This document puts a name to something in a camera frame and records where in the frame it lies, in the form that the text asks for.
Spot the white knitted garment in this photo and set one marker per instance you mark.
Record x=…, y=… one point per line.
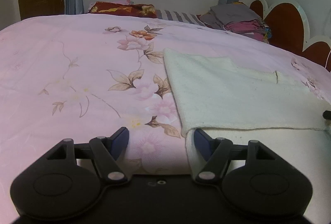
x=285, y=112

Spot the grey striped pillow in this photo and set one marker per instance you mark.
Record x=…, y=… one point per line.
x=179, y=17

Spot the stack of folded clothes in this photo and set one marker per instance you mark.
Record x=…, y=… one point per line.
x=237, y=18

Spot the pink floral bedsheet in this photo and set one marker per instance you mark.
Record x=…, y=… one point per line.
x=81, y=76

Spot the red heart headboard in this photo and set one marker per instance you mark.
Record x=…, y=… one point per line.
x=290, y=30

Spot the red floral pillow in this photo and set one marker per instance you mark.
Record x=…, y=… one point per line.
x=132, y=10

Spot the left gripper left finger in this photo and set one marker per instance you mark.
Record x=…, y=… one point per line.
x=106, y=150

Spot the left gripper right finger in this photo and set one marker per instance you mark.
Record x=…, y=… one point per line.
x=216, y=152

